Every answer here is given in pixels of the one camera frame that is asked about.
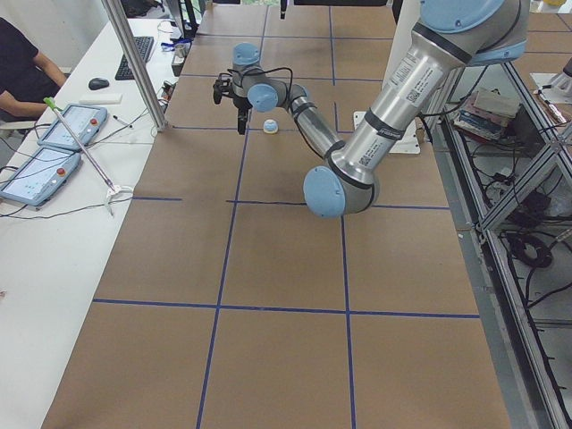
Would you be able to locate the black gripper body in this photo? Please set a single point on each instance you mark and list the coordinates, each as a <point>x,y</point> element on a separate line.
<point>241,104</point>

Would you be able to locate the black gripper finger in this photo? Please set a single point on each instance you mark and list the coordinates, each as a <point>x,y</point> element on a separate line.
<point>242,122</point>

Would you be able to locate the blue white call bell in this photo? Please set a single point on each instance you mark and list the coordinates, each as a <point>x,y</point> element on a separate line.
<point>270,126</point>

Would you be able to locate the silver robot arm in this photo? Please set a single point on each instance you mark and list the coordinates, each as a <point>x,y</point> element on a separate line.
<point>447,35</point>

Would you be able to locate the black marker pen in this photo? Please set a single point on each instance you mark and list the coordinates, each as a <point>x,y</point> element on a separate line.
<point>125,124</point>

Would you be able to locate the black computer mouse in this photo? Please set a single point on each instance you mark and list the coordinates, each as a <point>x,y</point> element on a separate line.
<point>98,83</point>

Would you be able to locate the reacher grabber stick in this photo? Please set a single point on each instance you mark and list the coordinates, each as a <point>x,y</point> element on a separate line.
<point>113,190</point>

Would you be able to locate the upper teach pendant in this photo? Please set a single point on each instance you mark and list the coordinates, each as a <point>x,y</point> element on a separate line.
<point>85,121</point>

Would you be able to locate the teach pendant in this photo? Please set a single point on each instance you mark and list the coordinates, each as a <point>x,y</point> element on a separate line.
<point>85,121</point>
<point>39,178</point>

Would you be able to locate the brown paper table cover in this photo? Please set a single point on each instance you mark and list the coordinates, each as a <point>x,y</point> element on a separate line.
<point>226,304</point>

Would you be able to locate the lower teach pendant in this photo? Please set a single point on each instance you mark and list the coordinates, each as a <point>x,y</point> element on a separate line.
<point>39,178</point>

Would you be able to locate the seated person black shirt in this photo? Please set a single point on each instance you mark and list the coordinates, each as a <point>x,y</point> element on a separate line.
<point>27,77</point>

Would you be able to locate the stack of books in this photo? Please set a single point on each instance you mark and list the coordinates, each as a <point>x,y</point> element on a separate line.
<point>485,115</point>

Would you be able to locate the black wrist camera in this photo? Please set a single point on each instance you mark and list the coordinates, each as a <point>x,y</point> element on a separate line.
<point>221,88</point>

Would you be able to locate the aluminium frame post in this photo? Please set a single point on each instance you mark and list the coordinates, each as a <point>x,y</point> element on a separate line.
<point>126,39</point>

